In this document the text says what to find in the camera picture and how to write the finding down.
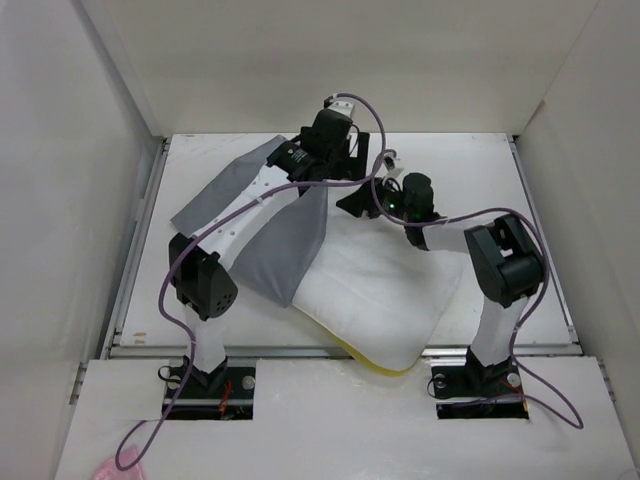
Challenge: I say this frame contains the aluminium rail front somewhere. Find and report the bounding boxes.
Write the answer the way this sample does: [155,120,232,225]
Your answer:
[101,343,583,359]

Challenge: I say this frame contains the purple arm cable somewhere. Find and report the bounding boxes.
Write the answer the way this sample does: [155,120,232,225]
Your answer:
[369,149,585,431]
[116,92,389,471]

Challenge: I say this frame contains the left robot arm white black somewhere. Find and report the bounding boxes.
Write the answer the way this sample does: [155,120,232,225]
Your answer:
[169,100,368,397]

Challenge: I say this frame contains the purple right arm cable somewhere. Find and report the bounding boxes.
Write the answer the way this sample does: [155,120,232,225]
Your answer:
[369,149,585,431]

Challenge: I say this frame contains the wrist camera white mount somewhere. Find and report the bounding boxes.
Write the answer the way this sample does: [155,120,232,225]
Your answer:
[324,97,356,120]
[382,154,404,178]

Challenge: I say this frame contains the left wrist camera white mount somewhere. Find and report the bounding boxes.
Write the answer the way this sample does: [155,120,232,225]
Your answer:
[324,97,356,120]

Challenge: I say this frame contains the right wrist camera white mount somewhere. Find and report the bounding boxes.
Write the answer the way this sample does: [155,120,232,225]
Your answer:
[382,154,404,178]

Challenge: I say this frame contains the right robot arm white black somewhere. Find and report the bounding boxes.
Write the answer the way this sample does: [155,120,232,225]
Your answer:
[336,173,546,399]

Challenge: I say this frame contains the grey pillowcase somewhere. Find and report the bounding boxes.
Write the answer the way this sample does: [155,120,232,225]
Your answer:
[168,135,328,320]

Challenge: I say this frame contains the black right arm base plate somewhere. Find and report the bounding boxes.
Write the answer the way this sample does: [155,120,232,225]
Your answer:
[427,365,529,420]

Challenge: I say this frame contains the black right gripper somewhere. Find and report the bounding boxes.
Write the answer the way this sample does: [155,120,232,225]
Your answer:
[336,175,414,222]

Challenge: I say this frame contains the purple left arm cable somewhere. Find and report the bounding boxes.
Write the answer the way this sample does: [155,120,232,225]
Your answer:
[116,92,389,471]

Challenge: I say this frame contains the white pillow yellow edge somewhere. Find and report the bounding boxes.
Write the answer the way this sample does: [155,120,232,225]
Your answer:
[293,207,464,375]

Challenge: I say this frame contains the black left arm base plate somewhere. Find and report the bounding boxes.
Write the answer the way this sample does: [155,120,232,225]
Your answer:
[167,365,256,421]

